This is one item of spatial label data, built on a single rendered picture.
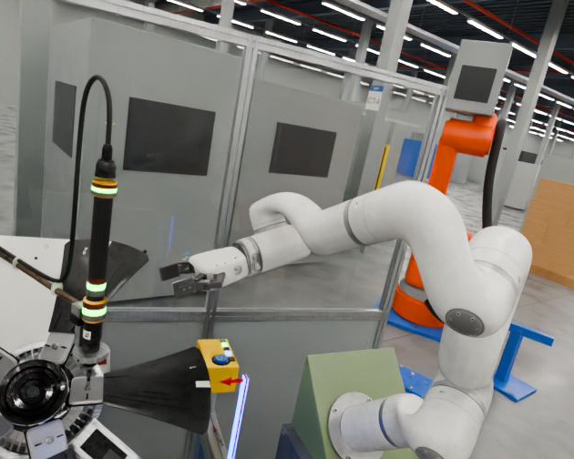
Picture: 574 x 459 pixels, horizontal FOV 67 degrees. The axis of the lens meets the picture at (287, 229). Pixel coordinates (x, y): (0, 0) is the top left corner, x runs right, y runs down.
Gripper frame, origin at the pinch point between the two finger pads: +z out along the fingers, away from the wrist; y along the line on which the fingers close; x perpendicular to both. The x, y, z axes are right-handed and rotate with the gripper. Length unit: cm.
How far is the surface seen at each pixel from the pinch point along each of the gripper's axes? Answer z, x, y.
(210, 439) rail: -7, -62, 20
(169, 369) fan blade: 2.6, -25.2, 8.2
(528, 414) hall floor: -254, -221, 58
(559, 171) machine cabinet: -962, -221, 420
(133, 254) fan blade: 3.0, 0.4, 19.2
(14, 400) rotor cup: 31.6, -15.6, 3.8
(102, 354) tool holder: 15.3, -13.4, 4.6
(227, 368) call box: -16, -43, 23
